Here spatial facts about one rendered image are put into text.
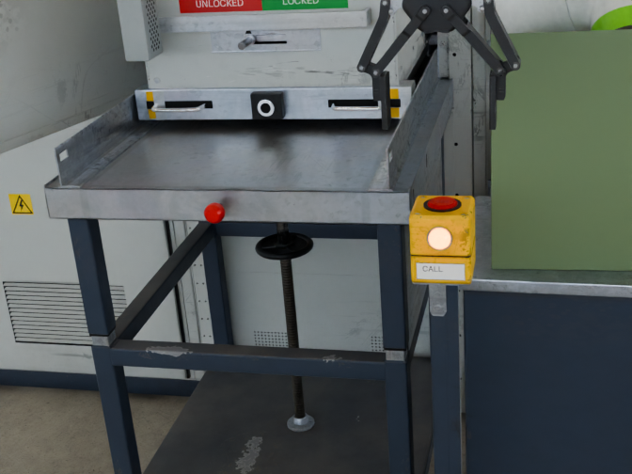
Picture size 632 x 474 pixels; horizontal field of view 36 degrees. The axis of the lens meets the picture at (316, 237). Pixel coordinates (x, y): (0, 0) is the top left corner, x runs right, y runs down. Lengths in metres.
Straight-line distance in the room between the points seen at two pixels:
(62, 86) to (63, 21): 0.13
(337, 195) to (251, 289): 0.93
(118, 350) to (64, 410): 0.90
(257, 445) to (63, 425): 0.69
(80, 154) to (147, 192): 0.18
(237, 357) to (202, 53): 0.58
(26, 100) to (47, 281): 0.72
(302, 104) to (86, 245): 0.48
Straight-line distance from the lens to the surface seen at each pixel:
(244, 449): 2.13
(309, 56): 1.84
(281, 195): 1.56
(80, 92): 2.14
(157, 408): 2.64
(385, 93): 1.26
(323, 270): 2.37
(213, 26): 1.84
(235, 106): 1.89
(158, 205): 1.64
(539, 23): 1.57
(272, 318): 2.46
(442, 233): 1.28
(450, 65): 2.15
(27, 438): 2.63
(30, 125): 2.05
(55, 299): 2.65
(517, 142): 1.41
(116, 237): 2.49
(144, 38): 1.81
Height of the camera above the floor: 1.38
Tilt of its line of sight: 23 degrees down
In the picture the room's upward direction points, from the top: 5 degrees counter-clockwise
